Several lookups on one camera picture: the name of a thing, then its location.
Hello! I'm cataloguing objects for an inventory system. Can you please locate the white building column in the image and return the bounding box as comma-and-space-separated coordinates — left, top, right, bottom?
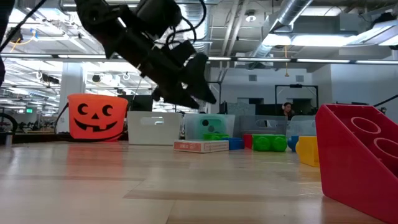
58, 62, 86, 133

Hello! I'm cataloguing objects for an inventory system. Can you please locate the black left camera cable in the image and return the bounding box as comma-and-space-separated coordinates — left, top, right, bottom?
164, 0, 208, 46

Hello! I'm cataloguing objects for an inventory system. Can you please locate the person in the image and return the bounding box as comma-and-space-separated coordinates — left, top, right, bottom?
280, 101, 296, 121

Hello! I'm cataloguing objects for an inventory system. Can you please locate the white plastic bin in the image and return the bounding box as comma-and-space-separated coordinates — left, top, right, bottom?
126, 111, 183, 146

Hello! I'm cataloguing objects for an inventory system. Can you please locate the black ceiling lamp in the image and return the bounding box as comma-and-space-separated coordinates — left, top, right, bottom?
6, 27, 24, 44

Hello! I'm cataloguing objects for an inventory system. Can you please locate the black monitor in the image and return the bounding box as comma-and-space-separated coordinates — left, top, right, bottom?
119, 95, 155, 113

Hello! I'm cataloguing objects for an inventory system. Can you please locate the clear plastic bin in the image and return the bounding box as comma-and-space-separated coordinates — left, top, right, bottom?
183, 113, 236, 141
285, 114, 317, 138

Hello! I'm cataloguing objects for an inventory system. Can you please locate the black metal frame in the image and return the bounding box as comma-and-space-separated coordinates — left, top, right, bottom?
274, 83, 319, 116

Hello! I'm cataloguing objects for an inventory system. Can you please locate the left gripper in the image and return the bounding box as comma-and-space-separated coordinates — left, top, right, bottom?
116, 12, 218, 110

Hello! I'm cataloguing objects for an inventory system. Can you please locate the orange pumpkin bucket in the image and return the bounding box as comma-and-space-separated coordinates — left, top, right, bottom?
54, 93, 129, 143

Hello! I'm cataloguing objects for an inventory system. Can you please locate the green toy brick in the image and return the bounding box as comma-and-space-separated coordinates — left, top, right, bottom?
202, 133, 231, 141
251, 133, 288, 153

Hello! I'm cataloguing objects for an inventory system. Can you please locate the playing card box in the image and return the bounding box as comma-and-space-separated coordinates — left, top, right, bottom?
173, 139, 230, 154

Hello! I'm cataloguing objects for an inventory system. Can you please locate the yellow toy brick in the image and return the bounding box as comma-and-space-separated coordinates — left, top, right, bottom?
295, 135, 320, 168

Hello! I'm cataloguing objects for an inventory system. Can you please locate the silver ventilation duct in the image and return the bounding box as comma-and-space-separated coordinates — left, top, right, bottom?
248, 0, 313, 58
178, 0, 214, 57

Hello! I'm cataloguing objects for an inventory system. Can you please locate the smoked grey plastic bin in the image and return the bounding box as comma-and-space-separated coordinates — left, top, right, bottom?
233, 114, 289, 138

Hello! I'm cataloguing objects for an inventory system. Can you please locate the long ceiling light strip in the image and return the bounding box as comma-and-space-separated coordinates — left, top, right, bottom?
0, 53, 398, 65

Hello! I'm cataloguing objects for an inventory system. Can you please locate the large red toy brick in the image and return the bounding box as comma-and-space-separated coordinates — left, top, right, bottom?
242, 133, 254, 150

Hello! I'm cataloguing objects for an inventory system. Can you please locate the teal foam die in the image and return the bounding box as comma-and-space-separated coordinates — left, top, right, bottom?
198, 117, 228, 136

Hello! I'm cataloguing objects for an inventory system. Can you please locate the yellow hanging pendant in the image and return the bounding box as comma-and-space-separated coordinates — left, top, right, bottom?
284, 45, 290, 78

